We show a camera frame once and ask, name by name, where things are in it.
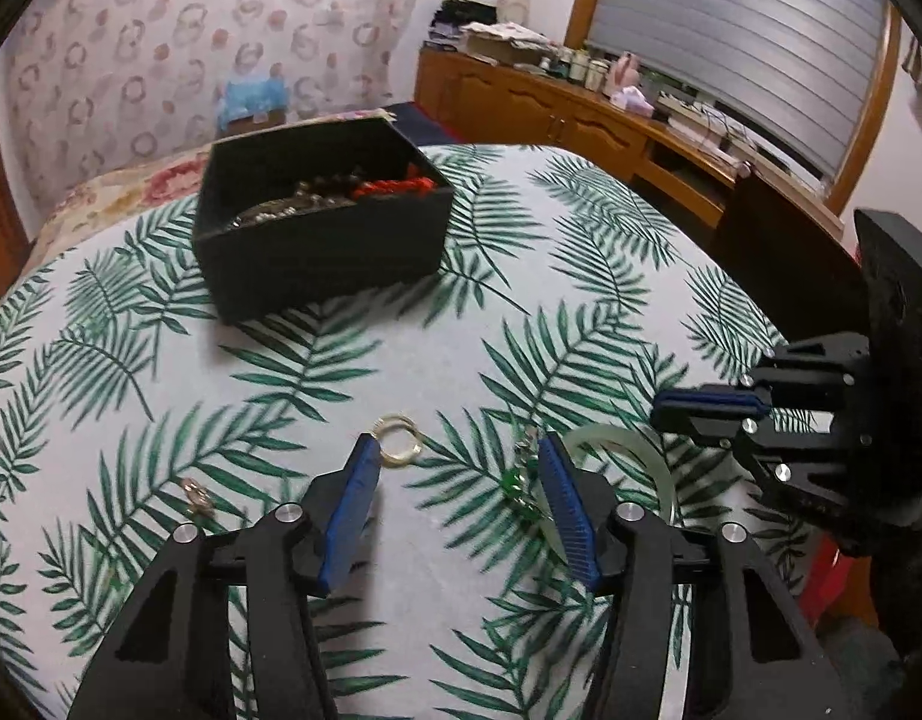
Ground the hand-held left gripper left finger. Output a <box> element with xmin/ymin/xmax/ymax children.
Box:
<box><xmin>67</xmin><ymin>433</ymin><xmax>383</xmax><ymax>720</ymax></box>

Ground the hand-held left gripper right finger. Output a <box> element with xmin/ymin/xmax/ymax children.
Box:
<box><xmin>537</xmin><ymin>431</ymin><xmax>852</xmax><ymax>720</ymax></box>

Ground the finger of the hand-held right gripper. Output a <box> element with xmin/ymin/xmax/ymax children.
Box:
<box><xmin>656</xmin><ymin>334</ymin><xmax>874</xmax><ymax>413</ymax></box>
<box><xmin>650</xmin><ymin>406</ymin><xmax>878</xmax><ymax>541</ymax></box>

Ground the green bead bracelet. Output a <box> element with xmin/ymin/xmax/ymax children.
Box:
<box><xmin>506</xmin><ymin>420</ymin><xmax>552</xmax><ymax>522</ymax></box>

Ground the green jade bangle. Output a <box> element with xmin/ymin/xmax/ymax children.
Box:
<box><xmin>536</xmin><ymin>424</ymin><xmax>683</xmax><ymax>541</ymax></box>

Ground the pale gold bangle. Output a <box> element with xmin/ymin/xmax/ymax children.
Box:
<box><xmin>372</xmin><ymin>414</ymin><xmax>424</xmax><ymax>467</ymax></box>

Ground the black jewelry box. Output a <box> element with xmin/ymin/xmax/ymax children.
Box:
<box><xmin>192</xmin><ymin>116</ymin><xmax>456</xmax><ymax>323</ymax></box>

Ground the silver chain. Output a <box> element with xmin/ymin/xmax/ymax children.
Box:
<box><xmin>224</xmin><ymin>195</ymin><xmax>357</xmax><ymax>230</ymax></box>

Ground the red bead necklace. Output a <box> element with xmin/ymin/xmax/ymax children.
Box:
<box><xmin>352</xmin><ymin>161</ymin><xmax>439</xmax><ymax>200</ymax></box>

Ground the dark bead bracelet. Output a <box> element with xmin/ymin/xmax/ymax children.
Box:
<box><xmin>296</xmin><ymin>171</ymin><xmax>364</xmax><ymax>203</ymax></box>

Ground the black chair back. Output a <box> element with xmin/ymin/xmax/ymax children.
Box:
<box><xmin>711</xmin><ymin>172</ymin><xmax>870</xmax><ymax>346</ymax></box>

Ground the red stool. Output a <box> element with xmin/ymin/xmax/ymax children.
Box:
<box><xmin>798</xmin><ymin>540</ymin><xmax>882</xmax><ymax>627</ymax></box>

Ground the row of books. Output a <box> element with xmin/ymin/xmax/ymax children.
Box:
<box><xmin>656</xmin><ymin>90</ymin><xmax>762</xmax><ymax>158</ymax></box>

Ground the pink tissue box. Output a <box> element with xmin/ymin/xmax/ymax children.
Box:
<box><xmin>609</xmin><ymin>86</ymin><xmax>657</xmax><ymax>115</ymax></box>

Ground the pink figurine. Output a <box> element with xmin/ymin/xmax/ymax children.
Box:
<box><xmin>606</xmin><ymin>52</ymin><xmax>642</xmax><ymax>95</ymax></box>

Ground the group of cosmetic bottles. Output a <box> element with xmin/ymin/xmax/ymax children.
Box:
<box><xmin>539</xmin><ymin>45</ymin><xmax>608</xmax><ymax>91</ymax></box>

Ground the long wooden cabinet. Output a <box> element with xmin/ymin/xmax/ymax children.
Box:
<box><xmin>414</xmin><ymin>49</ymin><xmax>844</xmax><ymax>241</ymax></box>

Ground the grey window blind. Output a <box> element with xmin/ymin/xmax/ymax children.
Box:
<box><xmin>587</xmin><ymin>0</ymin><xmax>893</xmax><ymax>181</ymax></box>

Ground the dark blue floor mat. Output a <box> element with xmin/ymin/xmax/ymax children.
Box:
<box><xmin>389</xmin><ymin>101</ymin><xmax>462</xmax><ymax>147</ymax></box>

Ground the floral bed blanket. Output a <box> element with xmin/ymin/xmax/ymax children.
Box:
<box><xmin>29</xmin><ymin>109</ymin><xmax>402</xmax><ymax>263</ymax></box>

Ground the small cardboard box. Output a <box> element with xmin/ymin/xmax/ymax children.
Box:
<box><xmin>228</xmin><ymin>111</ymin><xmax>286</xmax><ymax>137</ymax></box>

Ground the cardboard box with patterned cloth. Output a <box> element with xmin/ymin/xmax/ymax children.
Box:
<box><xmin>461</xmin><ymin>21</ymin><xmax>552</xmax><ymax>65</ymax></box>

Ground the blue plastic bag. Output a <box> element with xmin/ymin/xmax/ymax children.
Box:
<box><xmin>217</xmin><ymin>75</ymin><xmax>291</xmax><ymax>125</ymax></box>

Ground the stack of folded clothes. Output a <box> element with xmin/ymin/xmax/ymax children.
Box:
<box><xmin>429</xmin><ymin>0</ymin><xmax>499</xmax><ymax>53</ymax></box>

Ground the wooden window frame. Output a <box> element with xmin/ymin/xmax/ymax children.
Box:
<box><xmin>564</xmin><ymin>0</ymin><xmax>904</xmax><ymax>215</ymax></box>

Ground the ring pattern curtain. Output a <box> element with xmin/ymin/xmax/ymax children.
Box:
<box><xmin>0</xmin><ymin>0</ymin><xmax>424</xmax><ymax>200</ymax></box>

